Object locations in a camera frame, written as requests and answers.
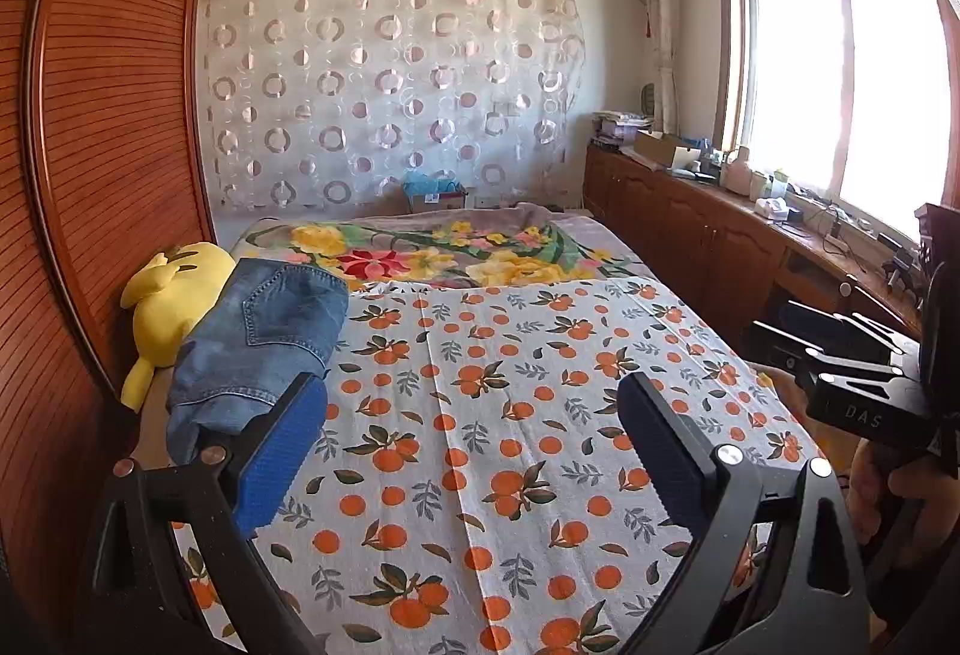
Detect small cardboard box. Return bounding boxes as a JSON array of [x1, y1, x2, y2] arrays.
[[407, 186, 470, 215]]

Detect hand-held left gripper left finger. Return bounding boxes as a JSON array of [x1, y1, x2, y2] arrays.
[[75, 370, 331, 655]]

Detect long wooden cabinet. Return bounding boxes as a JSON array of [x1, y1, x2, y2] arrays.
[[585, 143, 931, 363]]

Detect pale window curtain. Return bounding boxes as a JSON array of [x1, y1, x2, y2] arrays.
[[636, 0, 680, 134]]

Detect open cardboard box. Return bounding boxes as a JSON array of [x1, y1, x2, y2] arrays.
[[635, 131, 704, 172]]

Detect stack of papers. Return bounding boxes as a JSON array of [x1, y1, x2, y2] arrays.
[[591, 110, 653, 147]]

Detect window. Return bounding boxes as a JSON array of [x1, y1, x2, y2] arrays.
[[716, 0, 960, 243]]

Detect black desk device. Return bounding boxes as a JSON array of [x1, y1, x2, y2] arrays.
[[881, 250, 925, 296]]

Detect floral pink blanket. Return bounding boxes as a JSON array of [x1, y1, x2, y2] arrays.
[[225, 202, 646, 292]]

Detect person's right hand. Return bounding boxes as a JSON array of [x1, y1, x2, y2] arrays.
[[844, 437, 927, 547]]

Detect sheer circle-patterned wall curtain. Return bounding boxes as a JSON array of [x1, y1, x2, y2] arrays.
[[199, 0, 590, 213]]

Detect orange fruit print sheet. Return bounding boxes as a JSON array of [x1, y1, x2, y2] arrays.
[[127, 276, 826, 655]]

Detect blue denim pants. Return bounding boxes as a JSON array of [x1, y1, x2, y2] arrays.
[[165, 257, 351, 465]]

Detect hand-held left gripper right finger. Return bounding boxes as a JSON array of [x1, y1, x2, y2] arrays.
[[615, 370, 875, 655]]

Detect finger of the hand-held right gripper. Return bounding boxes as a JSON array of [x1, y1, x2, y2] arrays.
[[750, 321, 906, 377], [780, 301, 922, 356]]

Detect white jug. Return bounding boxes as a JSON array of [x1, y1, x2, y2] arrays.
[[726, 146, 756, 198]]

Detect yellow plush toy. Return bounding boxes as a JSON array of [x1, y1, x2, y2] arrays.
[[120, 242, 237, 412]]

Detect blue cloth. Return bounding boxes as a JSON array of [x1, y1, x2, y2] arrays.
[[403, 169, 462, 198]]

